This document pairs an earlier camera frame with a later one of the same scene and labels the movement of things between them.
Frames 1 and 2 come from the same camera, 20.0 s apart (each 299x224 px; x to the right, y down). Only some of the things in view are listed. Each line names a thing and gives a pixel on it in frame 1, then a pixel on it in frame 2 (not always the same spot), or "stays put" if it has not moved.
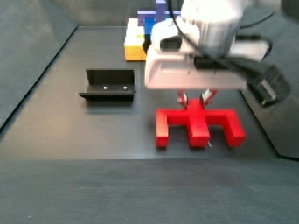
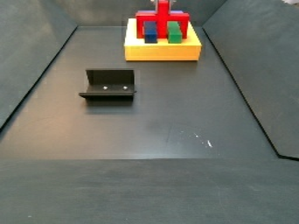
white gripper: x=177 y=69 → x=171 y=2
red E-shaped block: x=199 y=119 → x=163 y=17
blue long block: x=149 y=24 stays put
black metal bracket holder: x=109 y=86 stays put
